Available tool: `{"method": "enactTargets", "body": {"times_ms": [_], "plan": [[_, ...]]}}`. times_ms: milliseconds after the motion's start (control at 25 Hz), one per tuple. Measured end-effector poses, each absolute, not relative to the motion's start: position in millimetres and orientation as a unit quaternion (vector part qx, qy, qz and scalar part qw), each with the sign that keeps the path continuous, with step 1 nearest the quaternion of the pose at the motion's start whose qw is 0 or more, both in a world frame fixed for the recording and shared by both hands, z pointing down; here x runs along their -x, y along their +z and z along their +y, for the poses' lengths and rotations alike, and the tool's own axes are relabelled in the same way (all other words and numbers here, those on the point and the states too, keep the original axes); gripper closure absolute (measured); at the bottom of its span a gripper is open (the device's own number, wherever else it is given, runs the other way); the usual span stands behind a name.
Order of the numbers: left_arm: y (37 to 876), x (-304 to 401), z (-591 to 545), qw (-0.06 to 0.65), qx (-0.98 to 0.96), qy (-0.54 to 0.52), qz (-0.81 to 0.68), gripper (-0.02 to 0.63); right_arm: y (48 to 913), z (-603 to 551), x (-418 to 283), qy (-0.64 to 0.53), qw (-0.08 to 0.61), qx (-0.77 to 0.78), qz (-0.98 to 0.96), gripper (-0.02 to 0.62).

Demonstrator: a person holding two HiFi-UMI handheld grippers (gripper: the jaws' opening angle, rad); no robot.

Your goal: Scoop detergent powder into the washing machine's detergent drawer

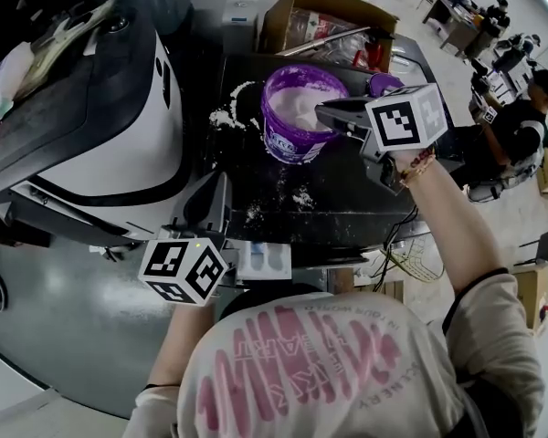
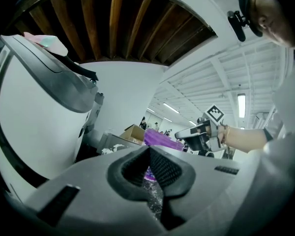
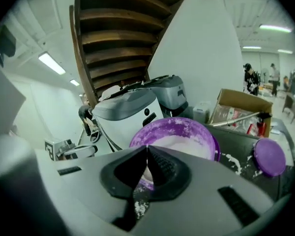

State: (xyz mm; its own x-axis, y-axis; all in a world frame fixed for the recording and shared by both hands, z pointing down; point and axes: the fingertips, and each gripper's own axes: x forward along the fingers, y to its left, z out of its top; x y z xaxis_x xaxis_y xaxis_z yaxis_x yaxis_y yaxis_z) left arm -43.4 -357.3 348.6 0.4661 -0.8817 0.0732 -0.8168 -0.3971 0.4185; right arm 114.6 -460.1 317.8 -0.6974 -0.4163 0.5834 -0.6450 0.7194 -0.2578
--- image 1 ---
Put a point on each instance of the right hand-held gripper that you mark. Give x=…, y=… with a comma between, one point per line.
x=402, y=121

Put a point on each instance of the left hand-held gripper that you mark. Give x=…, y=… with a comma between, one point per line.
x=182, y=267

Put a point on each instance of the white powder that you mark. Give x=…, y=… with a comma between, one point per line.
x=297, y=103

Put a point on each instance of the small white tray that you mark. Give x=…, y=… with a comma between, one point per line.
x=265, y=263

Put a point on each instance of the person's right forearm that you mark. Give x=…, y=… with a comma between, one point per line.
x=447, y=226

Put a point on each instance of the person's left forearm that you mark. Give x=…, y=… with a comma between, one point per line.
x=178, y=345

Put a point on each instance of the purple plastic lid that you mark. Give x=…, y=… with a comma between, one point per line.
x=383, y=82

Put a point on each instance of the purple plastic tub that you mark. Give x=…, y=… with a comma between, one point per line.
x=283, y=139

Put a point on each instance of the metal tube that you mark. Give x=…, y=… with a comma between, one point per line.
x=324, y=41

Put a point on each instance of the black work table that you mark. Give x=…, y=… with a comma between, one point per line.
x=338, y=190

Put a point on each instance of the black metal table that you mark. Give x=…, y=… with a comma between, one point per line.
x=413, y=55

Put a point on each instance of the person's black trousers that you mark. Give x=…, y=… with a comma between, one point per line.
x=265, y=297

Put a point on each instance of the white and grey washing machine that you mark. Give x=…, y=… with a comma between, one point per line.
x=119, y=144

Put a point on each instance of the small grey appliance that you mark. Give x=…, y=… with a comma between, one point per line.
x=239, y=21

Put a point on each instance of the wooden table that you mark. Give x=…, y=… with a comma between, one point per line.
x=443, y=14

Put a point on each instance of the dark wooden stand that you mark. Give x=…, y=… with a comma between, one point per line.
x=9, y=226

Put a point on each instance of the pink printed bag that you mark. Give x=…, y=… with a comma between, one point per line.
x=4, y=89

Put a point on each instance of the beige printed shirt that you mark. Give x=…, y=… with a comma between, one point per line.
x=347, y=404

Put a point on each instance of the black chair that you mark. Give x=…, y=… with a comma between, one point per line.
x=545, y=244

